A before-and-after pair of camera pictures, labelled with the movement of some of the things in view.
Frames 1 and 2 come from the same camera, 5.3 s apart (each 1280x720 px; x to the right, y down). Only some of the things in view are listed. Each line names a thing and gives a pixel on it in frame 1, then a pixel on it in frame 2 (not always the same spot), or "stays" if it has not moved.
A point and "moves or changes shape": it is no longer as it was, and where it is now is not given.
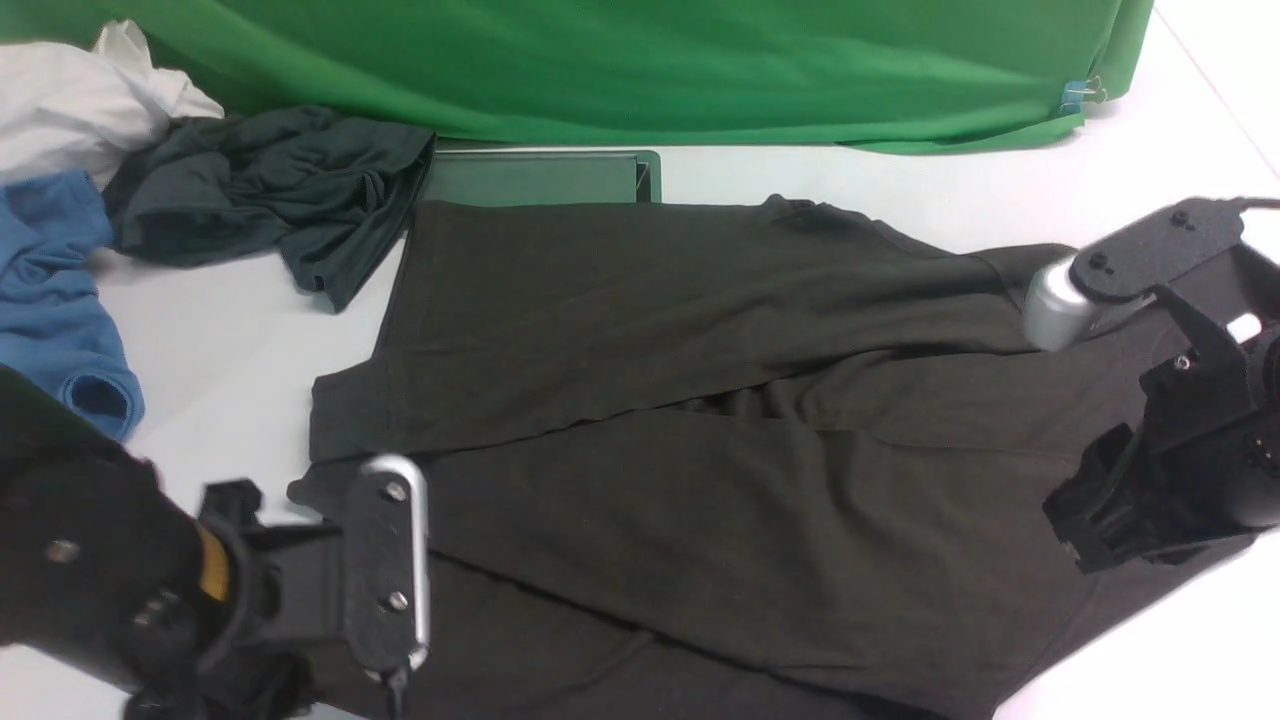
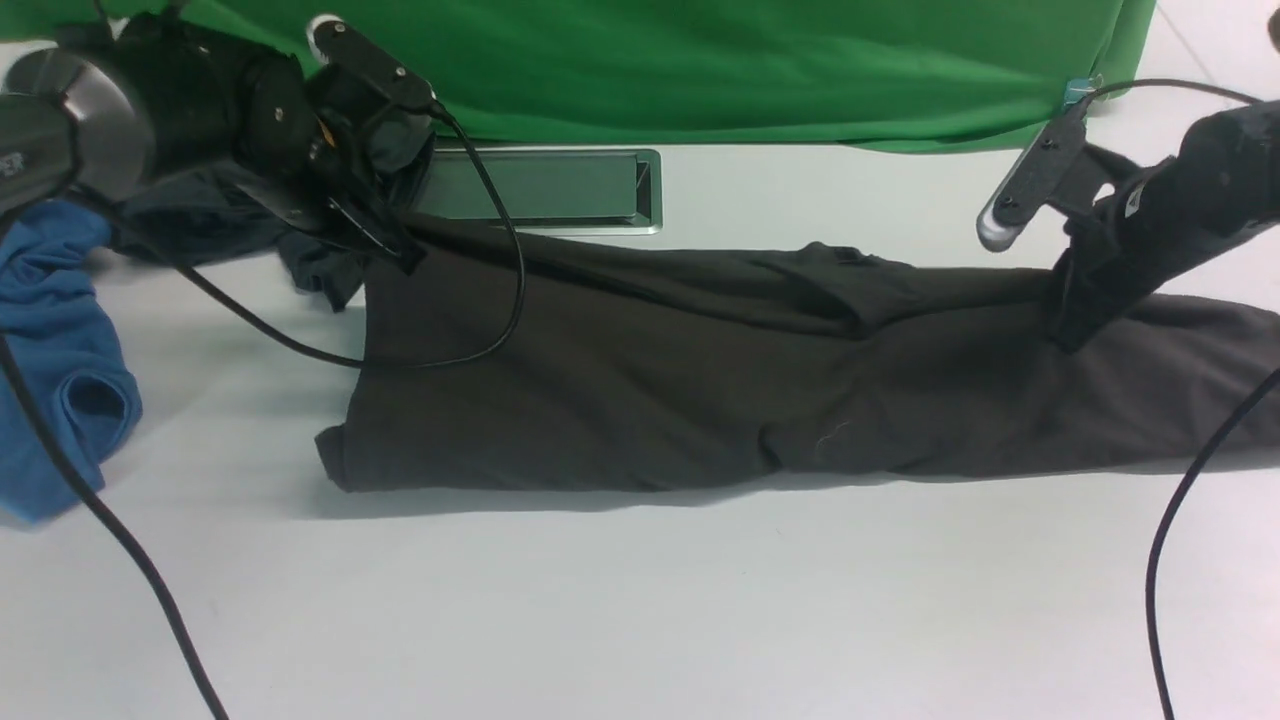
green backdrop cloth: [887, 76] stays
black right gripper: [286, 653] to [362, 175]
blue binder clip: [1075, 91] stays
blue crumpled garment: [54, 333] stays
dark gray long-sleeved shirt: [739, 458] moves or changes shape
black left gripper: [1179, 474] to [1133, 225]
